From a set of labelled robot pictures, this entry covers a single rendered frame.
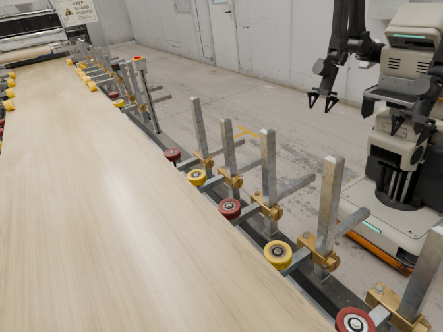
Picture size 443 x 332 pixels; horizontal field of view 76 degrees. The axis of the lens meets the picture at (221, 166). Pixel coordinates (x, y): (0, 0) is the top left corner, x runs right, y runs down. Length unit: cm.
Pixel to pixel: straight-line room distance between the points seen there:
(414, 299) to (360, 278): 118
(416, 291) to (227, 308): 42
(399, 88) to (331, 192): 87
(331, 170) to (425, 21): 85
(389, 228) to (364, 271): 31
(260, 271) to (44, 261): 67
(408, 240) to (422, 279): 112
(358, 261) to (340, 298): 103
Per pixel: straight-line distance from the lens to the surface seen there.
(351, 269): 200
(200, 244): 90
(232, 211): 97
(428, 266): 72
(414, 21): 145
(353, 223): 107
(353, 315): 77
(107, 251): 99
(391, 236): 188
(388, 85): 156
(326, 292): 104
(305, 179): 120
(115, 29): 1155
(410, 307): 83
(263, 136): 89
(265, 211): 107
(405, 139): 163
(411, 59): 151
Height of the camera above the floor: 156
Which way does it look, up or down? 33 degrees down
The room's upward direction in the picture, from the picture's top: 8 degrees counter-clockwise
